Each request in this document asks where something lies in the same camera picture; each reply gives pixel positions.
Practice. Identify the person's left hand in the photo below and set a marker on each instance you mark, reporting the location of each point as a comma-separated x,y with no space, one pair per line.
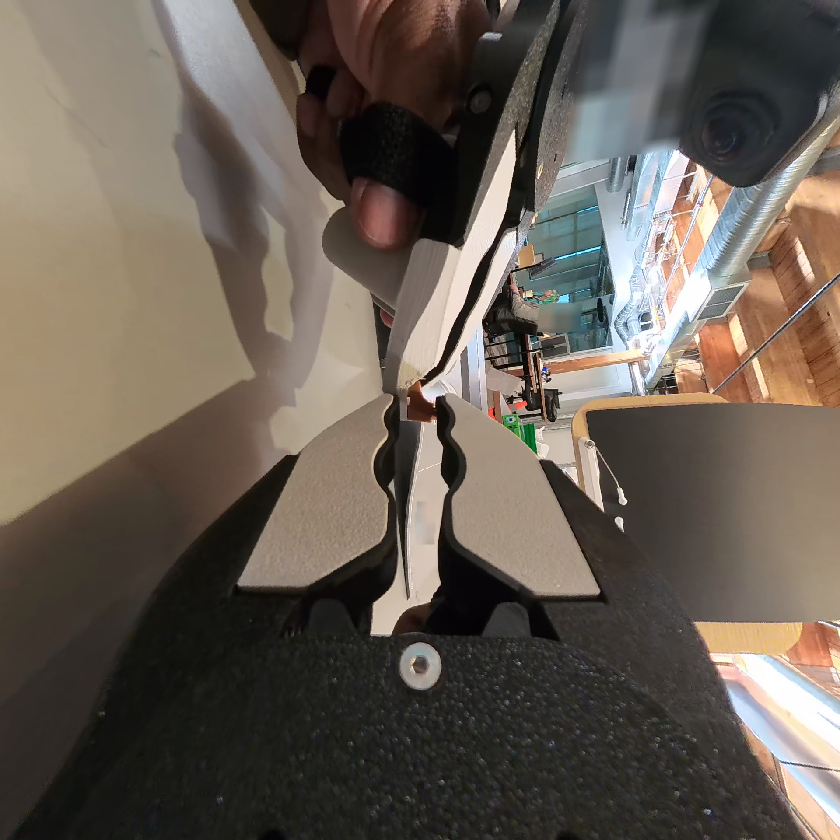
407,46

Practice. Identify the grey desk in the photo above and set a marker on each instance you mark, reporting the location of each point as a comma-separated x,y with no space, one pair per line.
98,262

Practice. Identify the green box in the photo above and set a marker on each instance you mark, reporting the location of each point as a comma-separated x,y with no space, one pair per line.
518,433

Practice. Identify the small brown curved brick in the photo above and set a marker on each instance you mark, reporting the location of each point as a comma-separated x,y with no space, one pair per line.
420,403

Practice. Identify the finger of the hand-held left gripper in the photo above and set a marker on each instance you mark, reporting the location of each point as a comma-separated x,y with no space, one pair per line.
502,266
433,308

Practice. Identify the silver ventilation duct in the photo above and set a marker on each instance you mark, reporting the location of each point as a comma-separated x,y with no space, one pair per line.
754,210

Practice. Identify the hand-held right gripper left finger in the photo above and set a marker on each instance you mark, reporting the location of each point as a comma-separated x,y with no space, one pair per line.
315,518

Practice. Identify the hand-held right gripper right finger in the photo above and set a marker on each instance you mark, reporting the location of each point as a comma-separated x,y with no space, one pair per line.
518,518

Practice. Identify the black board with wooden rim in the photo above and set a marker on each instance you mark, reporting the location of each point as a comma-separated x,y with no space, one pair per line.
709,512

